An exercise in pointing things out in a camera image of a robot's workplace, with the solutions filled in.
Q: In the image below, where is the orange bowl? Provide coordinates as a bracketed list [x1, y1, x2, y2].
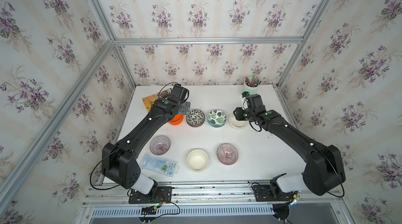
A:
[169, 115, 184, 126]

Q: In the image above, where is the small cream bowl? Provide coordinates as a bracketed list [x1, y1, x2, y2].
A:
[229, 114, 248, 130]

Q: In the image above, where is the dark patterned bowl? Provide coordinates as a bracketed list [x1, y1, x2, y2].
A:
[186, 109, 205, 127]

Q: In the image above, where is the green leaf bowl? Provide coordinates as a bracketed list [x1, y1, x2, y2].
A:
[207, 110, 227, 128]

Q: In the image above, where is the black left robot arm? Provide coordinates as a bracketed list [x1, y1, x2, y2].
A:
[100, 83, 190, 196]

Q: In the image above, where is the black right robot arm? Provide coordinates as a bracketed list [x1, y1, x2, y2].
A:
[233, 92, 346, 196]

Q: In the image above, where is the orange illustrated booklet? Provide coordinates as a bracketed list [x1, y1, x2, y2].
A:
[142, 88, 172, 112]

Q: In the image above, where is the pale green pen cup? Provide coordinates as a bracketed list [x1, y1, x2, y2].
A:
[243, 76, 261, 95]

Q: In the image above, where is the purple glass bowl left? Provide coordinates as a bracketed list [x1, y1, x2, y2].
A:
[150, 136, 171, 155]

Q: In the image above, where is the purple glass bowl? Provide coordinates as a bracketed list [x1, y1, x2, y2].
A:
[150, 136, 171, 155]
[217, 143, 239, 165]

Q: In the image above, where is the purple glass bowl right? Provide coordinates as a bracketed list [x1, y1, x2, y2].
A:
[217, 143, 239, 165]

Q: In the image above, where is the large cream bowl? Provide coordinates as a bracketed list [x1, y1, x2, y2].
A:
[186, 149, 209, 172]

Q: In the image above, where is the clear plastic packet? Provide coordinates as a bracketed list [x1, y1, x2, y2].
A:
[139, 153, 180, 177]

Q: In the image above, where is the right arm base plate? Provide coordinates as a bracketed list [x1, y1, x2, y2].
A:
[251, 173, 298, 202]

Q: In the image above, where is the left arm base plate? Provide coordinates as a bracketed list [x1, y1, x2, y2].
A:
[128, 186, 173, 204]

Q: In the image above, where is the aluminium rail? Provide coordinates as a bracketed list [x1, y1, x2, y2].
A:
[81, 181, 343, 207]

